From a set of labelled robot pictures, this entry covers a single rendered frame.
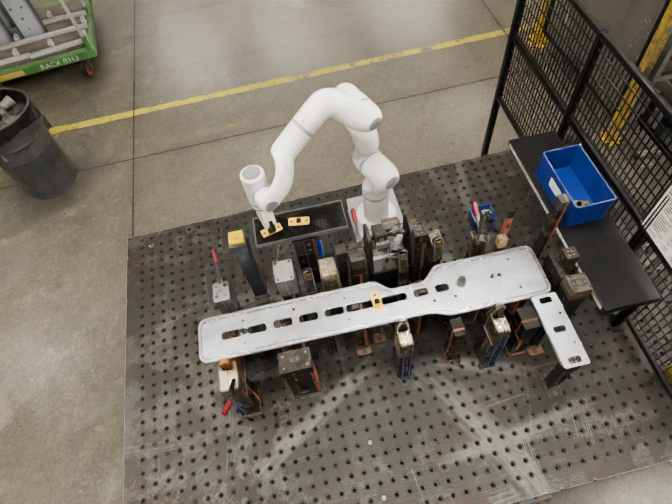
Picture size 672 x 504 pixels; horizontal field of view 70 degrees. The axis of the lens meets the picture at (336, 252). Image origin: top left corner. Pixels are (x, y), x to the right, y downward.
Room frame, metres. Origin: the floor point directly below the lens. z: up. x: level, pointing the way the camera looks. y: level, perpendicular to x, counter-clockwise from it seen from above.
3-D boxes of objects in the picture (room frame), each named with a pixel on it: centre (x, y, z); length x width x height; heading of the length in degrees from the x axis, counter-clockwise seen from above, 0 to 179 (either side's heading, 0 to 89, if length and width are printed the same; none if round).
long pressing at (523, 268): (0.82, -0.11, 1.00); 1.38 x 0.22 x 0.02; 93
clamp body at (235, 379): (0.61, 0.45, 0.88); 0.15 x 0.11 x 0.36; 3
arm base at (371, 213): (1.40, -0.22, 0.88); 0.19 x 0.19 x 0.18
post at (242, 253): (1.14, 0.38, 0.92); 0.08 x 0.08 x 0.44; 3
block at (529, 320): (0.68, -0.68, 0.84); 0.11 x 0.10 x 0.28; 3
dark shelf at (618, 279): (1.09, -1.01, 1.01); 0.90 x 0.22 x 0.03; 3
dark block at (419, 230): (1.06, -0.34, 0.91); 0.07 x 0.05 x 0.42; 3
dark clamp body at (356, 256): (1.03, -0.08, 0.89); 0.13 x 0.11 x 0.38; 3
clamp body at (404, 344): (0.66, -0.20, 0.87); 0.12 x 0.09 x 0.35; 3
